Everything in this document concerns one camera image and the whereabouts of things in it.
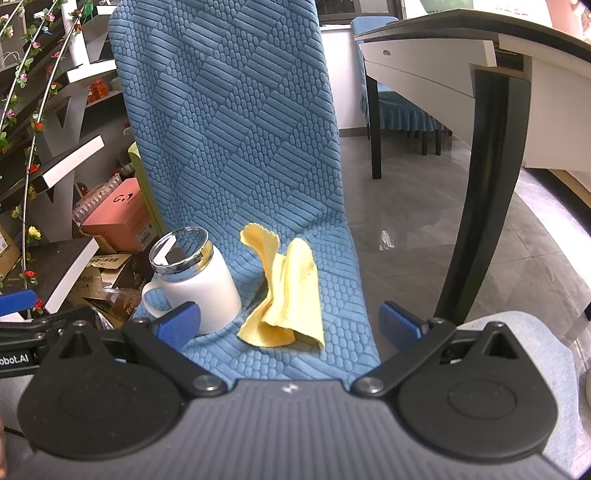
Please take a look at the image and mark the staircase with flower garland railing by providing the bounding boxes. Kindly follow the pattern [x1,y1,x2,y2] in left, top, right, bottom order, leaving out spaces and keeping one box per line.
[1,1,131,321]

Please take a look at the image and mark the yellow cleaning cloth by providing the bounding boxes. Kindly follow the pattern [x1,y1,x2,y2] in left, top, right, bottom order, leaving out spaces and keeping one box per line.
[238,223,325,349]

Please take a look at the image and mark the white dining table black legs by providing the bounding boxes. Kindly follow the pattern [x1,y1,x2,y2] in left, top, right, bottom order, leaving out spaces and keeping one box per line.
[356,9,590,324]

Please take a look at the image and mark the brown cardboard boxes pile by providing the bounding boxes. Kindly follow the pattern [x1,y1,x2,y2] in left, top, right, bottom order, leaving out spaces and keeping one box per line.
[67,252,152,329]

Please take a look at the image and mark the blue textured covered chair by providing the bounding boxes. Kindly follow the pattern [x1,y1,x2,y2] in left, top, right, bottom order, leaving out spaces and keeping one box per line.
[109,1,380,384]

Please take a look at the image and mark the white mug with chrome rim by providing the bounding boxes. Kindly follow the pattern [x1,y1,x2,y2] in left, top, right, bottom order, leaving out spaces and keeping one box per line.
[141,226,242,335]

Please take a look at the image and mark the pink cardboard box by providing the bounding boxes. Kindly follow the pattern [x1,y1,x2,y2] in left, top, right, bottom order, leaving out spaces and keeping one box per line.
[81,178,156,253]

